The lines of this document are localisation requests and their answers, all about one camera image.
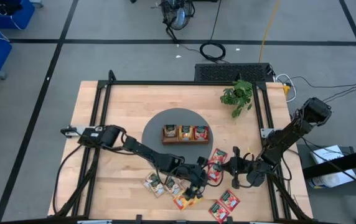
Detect black equipment bundle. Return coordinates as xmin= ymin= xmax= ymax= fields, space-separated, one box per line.
xmin=0 ymin=0 xmax=23 ymax=16

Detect round grey woven placemat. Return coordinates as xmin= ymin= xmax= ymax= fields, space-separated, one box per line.
xmin=141 ymin=108 xmax=214 ymax=175

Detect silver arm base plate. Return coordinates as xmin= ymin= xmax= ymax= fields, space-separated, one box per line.
xmin=260 ymin=128 xmax=276 ymax=139
xmin=60 ymin=125 xmax=104 ymax=138

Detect black floor fan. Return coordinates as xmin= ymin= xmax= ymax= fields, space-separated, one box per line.
xmin=160 ymin=0 xmax=196 ymax=31

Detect thin black floor cable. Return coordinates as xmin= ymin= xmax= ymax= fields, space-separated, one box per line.
xmin=289 ymin=76 xmax=356 ymax=105

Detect yellow extension cable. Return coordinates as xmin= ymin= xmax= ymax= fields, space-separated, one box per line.
xmin=258 ymin=0 xmax=282 ymax=63

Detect black metal bar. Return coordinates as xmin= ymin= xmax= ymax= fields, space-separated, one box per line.
xmin=302 ymin=145 xmax=356 ymax=180

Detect black aluminium table frame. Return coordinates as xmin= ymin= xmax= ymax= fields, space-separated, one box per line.
xmin=72 ymin=70 xmax=293 ymax=220

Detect orange peach tea bag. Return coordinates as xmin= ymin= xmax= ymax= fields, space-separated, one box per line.
xmin=189 ymin=194 xmax=204 ymax=208
xmin=179 ymin=124 xmax=194 ymax=141
xmin=173 ymin=193 xmax=194 ymax=212

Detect wooden three-compartment tray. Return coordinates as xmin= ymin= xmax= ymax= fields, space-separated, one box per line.
xmin=161 ymin=124 xmax=210 ymax=146

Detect black perforated computer case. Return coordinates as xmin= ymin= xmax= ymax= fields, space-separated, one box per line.
xmin=194 ymin=63 xmax=275 ymax=83

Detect white looped cable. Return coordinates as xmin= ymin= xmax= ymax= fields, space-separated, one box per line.
xmin=275 ymin=73 xmax=298 ymax=103

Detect black cable bundle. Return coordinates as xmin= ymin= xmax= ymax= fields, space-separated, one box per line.
xmin=263 ymin=174 xmax=312 ymax=222
xmin=52 ymin=144 xmax=101 ymax=218

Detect white paper sheets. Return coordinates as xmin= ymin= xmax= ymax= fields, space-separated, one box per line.
xmin=310 ymin=144 xmax=356 ymax=189

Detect red strawberry tea bag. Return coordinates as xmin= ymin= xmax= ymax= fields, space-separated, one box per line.
xmin=218 ymin=189 xmax=241 ymax=210
xmin=210 ymin=148 xmax=229 ymax=164
xmin=208 ymin=201 xmax=230 ymax=224
xmin=194 ymin=125 xmax=210 ymax=141
xmin=207 ymin=161 xmax=223 ymax=184

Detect coiled black cable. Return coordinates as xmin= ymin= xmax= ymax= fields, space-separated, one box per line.
xmin=199 ymin=0 xmax=227 ymax=62

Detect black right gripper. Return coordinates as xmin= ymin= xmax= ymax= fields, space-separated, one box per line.
xmin=218 ymin=146 xmax=255 ymax=190

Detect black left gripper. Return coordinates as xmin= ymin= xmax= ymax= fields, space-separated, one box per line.
xmin=180 ymin=156 xmax=217 ymax=200

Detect potted green plant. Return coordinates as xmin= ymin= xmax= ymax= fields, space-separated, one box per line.
xmin=220 ymin=79 xmax=254 ymax=119

